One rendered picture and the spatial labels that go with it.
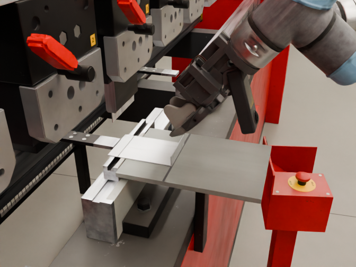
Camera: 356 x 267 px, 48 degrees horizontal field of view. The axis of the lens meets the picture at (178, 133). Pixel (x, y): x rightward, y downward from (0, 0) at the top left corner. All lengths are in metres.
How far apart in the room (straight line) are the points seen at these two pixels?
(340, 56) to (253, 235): 1.54
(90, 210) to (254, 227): 1.47
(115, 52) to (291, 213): 0.68
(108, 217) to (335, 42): 0.47
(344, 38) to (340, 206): 1.81
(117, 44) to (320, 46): 0.30
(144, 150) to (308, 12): 0.39
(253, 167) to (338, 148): 2.19
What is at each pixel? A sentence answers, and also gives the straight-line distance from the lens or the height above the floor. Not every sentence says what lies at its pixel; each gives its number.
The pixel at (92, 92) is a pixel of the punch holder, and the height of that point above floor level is 1.20.
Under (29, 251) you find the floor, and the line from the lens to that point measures 2.09.
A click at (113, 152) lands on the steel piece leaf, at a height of 1.00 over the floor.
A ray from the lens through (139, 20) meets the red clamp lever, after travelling 0.60.
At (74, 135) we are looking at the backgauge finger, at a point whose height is 1.01.
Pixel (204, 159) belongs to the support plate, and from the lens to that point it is 0.76.
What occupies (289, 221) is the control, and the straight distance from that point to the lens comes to 1.12.
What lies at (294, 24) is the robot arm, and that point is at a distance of 0.61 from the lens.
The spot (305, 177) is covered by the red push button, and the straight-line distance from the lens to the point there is 1.09.
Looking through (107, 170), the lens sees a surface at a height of 0.99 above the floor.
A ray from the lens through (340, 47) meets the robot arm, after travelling 0.64.
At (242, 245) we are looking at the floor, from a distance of 2.02.
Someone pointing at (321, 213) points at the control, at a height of 0.73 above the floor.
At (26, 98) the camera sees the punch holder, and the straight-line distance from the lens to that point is 0.46.
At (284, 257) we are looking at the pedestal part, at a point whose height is 0.49.
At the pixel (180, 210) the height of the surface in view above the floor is 0.88.
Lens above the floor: 1.42
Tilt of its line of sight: 29 degrees down
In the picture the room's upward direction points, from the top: straight up
